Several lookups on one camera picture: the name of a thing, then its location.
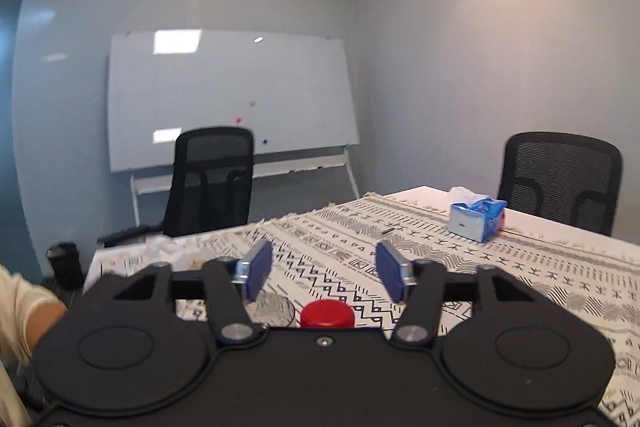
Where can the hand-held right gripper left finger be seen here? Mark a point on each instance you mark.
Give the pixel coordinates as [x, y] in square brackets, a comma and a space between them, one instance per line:
[255, 269]

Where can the black trash bin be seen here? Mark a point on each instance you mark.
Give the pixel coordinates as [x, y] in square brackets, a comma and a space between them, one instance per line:
[65, 264]

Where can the blue tissue pack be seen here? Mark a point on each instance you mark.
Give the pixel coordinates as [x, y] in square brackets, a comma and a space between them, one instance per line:
[475, 219]

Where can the clear glass cup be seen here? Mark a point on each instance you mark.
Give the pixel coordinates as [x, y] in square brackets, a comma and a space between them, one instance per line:
[275, 307]

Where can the person's cream shirt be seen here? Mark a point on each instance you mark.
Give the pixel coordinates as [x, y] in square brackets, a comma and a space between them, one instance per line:
[15, 297]

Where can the white whiteboard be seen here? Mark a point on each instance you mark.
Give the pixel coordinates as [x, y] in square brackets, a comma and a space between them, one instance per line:
[225, 97]

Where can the black mesh office chair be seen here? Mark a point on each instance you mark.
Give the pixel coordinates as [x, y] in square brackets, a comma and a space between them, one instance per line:
[560, 177]
[215, 167]

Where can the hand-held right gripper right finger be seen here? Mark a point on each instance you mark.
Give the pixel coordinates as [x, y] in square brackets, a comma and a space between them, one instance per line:
[392, 272]

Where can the white whiteboard stand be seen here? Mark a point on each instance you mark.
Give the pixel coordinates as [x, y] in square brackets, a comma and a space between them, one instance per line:
[300, 164]

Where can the crumpled white tissue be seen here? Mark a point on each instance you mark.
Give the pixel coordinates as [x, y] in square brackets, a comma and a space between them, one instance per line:
[167, 247]

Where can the person's left forearm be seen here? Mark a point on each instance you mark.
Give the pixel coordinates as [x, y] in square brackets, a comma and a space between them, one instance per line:
[45, 327]

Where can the patterned white tablecloth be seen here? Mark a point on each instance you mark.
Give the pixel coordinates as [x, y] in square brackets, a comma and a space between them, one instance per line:
[450, 257]

